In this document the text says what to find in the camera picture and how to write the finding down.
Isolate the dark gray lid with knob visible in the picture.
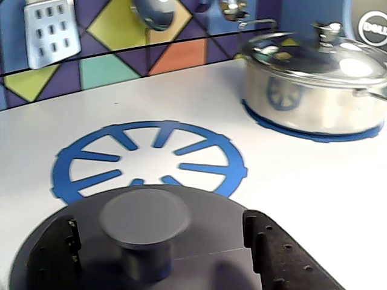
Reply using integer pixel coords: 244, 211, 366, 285
62, 184, 262, 290

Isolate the black Dell monitor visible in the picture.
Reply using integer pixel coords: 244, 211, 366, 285
350, 0, 387, 53

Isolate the shiny metal hanging utensil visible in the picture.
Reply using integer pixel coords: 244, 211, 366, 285
219, 0, 250, 21

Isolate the slotted metal spatula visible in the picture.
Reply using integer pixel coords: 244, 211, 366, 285
23, 0, 82, 70

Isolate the blue burner print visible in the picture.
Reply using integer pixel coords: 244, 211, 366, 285
50, 120, 249, 206

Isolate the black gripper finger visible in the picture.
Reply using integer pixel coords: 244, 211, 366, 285
243, 209, 346, 290
8, 211, 83, 290

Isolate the shiny metal ladle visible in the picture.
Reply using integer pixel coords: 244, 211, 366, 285
130, 0, 178, 32

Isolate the shiny steel pot lid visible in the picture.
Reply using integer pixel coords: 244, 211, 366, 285
241, 21, 387, 88

